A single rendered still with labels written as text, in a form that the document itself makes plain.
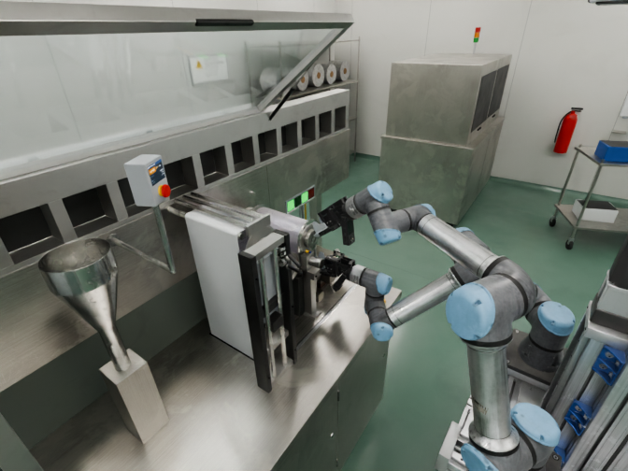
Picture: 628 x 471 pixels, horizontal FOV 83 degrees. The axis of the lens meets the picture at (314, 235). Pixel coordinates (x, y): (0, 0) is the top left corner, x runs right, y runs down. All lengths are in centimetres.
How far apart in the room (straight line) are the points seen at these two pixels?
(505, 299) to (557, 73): 473
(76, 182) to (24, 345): 46
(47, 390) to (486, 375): 120
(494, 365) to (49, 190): 117
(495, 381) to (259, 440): 68
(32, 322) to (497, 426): 122
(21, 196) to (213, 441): 84
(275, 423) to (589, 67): 506
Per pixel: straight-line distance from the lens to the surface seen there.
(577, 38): 546
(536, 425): 119
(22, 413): 138
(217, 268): 123
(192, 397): 136
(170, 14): 80
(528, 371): 164
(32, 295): 120
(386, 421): 233
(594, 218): 443
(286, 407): 127
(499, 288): 91
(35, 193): 112
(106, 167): 118
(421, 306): 129
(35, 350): 128
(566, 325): 156
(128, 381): 113
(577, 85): 549
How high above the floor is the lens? 195
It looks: 30 degrees down
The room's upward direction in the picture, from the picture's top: 1 degrees counter-clockwise
